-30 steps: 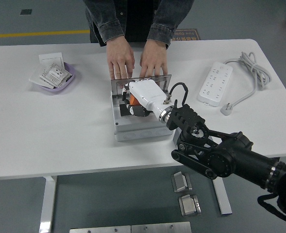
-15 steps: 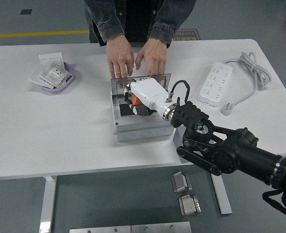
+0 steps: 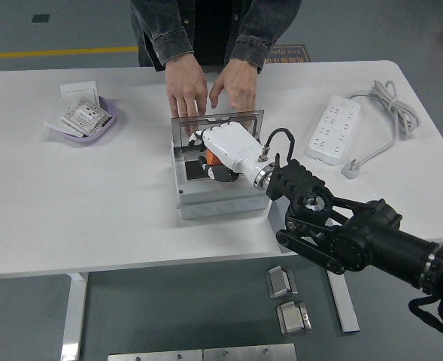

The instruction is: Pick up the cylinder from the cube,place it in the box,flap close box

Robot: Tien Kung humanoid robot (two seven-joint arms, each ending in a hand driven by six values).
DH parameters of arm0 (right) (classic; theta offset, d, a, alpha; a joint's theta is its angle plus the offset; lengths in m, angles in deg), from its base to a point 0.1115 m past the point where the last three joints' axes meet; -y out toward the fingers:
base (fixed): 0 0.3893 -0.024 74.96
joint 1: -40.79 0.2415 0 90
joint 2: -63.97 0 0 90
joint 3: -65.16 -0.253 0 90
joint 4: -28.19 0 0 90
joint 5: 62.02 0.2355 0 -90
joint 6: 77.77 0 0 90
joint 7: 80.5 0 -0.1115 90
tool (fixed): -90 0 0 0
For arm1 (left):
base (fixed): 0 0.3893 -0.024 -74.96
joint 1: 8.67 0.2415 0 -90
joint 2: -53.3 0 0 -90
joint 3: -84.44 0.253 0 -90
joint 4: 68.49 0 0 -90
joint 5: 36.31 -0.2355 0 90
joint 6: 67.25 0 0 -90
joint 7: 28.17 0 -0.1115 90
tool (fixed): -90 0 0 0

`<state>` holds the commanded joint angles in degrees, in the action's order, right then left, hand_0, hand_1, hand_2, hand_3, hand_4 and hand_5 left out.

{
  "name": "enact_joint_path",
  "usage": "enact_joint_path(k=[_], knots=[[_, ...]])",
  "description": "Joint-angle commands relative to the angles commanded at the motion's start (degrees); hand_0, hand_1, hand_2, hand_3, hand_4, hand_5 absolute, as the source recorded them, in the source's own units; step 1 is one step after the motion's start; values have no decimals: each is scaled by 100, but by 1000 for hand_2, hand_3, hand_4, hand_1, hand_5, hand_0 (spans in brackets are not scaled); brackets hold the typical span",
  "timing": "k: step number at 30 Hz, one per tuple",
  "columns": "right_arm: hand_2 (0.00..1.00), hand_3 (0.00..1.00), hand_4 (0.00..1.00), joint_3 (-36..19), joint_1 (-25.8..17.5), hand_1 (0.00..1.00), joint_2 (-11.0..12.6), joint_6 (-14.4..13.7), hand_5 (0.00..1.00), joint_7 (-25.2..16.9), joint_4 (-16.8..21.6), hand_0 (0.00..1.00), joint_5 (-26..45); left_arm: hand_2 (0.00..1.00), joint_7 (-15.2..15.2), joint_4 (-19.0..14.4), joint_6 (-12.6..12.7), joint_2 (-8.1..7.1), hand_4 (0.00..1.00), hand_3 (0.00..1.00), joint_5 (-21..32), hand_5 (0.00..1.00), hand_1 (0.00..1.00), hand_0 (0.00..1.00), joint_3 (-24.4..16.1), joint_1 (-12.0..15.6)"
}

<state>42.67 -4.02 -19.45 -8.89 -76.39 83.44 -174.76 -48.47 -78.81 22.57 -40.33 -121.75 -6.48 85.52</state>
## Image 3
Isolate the person's right hand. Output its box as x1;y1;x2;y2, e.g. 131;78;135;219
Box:
164;56;209;123

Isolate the person's left hand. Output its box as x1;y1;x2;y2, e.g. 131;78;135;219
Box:
208;59;259;110

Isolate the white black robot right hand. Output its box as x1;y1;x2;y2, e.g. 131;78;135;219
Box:
186;120;272;184

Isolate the orange cylinder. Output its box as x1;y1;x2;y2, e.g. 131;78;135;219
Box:
205;149;224;167

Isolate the grey enclosure box with lid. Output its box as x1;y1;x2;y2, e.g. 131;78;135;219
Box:
169;109;273;221

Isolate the brown floor sign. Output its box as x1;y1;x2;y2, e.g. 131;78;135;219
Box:
264;44;311;64

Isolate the person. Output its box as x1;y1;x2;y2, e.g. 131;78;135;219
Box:
129;0;303;74

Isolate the white power strip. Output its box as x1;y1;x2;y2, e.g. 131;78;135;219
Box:
304;94;362;166

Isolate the white socket plate with print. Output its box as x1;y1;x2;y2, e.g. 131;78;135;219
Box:
61;96;111;137

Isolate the purple plastic tray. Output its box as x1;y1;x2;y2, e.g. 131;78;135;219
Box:
53;96;117;145

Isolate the small metal block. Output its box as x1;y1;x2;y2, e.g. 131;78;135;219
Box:
265;265;299;300
276;300;313;336

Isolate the flat metal plate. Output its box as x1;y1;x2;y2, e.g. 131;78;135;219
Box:
107;348;204;361
202;342;297;361

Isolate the blank white switch plate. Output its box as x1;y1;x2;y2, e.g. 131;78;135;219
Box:
59;81;101;105

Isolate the white power cord with plug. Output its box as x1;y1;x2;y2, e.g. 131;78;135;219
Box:
340;79;421;180

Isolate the plain white wall plate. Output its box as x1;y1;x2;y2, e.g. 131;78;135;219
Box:
44;98;86;138

